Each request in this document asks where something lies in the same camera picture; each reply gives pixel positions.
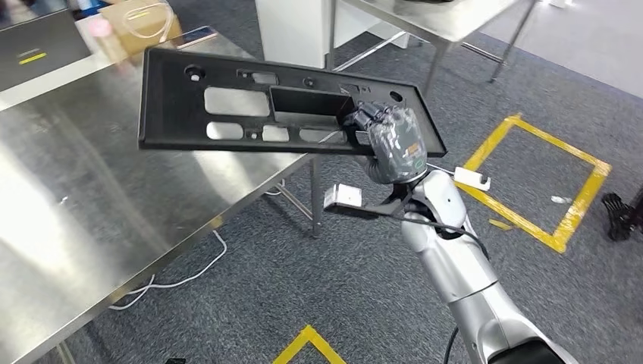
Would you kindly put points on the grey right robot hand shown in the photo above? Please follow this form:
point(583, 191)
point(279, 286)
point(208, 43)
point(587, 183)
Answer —
point(397, 145)

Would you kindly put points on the black plastic panel part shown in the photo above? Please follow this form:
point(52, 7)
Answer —
point(171, 110)

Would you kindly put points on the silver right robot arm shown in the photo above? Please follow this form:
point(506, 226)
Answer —
point(462, 271)

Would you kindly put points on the stainless steel workbench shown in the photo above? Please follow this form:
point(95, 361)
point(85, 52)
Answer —
point(442, 20)
point(75, 201)

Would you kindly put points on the white power strip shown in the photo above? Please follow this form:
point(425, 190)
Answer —
point(469, 177)

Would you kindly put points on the yellow tape scrap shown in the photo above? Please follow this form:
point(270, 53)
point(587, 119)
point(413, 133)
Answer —
point(501, 224)

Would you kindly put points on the white panel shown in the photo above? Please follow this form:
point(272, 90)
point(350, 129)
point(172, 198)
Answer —
point(291, 30)

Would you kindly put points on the white paper scrap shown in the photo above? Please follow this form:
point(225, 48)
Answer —
point(561, 199)

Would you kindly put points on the smartphone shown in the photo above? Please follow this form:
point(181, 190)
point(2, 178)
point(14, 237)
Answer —
point(196, 36)

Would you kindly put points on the black humanoid robot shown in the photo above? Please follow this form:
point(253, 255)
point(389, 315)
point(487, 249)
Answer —
point(620, 216)

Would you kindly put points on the cardboard box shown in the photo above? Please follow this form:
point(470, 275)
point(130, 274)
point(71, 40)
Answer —
point(113, 20)

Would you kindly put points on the pink lidded container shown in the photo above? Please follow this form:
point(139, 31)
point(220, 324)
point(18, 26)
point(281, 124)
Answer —
point(100, 27)

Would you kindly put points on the dark case with yellow label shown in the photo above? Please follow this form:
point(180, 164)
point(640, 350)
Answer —
point(50, 35)

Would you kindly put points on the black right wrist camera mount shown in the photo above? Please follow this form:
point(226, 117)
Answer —
point(382, 208)

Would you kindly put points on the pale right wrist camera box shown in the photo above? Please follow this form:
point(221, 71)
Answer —
point(344, 195)

